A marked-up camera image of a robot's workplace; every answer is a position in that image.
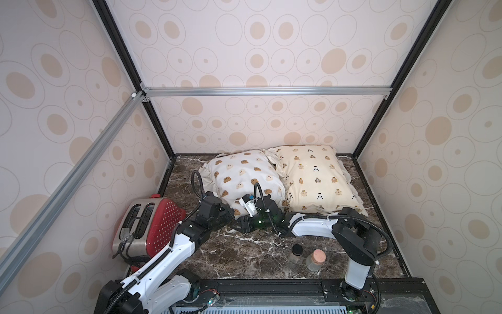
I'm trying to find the white bear print pillow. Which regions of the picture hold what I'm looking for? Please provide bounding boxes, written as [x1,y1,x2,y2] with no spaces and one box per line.
[199,150,286,218]

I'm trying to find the cream animal print pillow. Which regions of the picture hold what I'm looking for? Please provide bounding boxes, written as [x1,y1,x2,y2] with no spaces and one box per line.
[265,145,368,217]

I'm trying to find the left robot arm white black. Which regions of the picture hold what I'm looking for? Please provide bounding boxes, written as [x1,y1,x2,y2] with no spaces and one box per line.
[94,170,234,313]

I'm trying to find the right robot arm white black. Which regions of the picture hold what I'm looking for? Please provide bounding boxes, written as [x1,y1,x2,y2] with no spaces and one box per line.
[231,197,393,302]

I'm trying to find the black round lid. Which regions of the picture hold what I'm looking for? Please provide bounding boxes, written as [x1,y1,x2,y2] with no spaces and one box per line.
[291,243,303,256]

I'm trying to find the clear jar pink lid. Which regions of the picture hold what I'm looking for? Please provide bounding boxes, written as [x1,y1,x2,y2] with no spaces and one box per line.
[305,249,326,272]

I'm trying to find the red polka dot toaster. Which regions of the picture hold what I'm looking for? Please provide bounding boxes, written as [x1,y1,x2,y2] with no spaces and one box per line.
[112,194,187,265]

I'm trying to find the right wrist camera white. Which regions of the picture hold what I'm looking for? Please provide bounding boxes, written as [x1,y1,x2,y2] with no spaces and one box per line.
[239,194,258,217]

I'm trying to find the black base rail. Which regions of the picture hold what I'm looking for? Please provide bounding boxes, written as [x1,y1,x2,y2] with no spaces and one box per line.
[167,278,439,313]

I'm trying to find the horizontal aluminium frame bar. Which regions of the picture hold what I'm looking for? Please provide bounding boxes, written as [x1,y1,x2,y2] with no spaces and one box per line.
[133,86,392,99]

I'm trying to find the diagonal aluminium frame bar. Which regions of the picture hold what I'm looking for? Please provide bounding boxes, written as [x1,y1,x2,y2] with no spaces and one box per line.
[1,91,146,293]

